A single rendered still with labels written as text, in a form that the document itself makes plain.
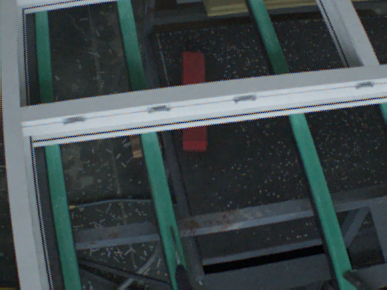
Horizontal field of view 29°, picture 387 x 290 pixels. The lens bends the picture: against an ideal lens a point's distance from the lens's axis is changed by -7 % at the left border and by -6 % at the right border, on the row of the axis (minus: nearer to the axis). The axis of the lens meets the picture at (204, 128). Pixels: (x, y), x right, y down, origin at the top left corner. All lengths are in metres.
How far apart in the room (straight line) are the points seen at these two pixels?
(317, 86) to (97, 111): 0.49
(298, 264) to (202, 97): 0.51
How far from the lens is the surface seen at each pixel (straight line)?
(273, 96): 1.74
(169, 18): 2.28
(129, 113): 1.68
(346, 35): 1.91
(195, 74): 2.11
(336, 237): 1.63
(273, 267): 1.91
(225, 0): 2.30
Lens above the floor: 2.27
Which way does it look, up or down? 55 degrees down
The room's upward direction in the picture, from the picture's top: 8 degrees clockwise
